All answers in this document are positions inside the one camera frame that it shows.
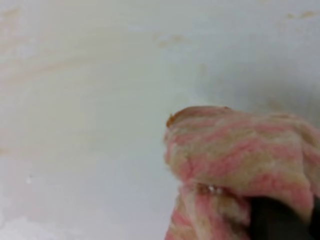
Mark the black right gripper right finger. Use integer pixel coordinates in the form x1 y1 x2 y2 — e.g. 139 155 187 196
311 203 320 240

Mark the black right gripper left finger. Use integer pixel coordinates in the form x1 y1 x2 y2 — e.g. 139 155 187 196
249 197 313 240

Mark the pink white striped rag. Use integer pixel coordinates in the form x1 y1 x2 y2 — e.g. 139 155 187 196
164 106 320 240

